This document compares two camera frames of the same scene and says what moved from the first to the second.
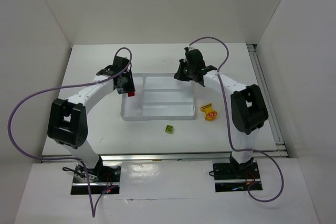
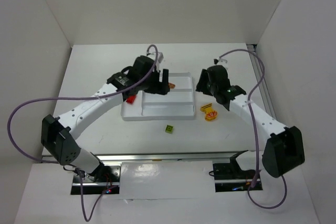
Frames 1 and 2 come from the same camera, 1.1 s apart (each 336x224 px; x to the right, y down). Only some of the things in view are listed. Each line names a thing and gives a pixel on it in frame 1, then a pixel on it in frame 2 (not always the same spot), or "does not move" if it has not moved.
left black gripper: (126, 83) to (156, 85)
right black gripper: (182, 70) to (203, 81)
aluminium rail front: (161, 157) does not move
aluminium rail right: (267, 99) does not move
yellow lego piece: (210, 115) does not move
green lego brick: (169, 129) does not move
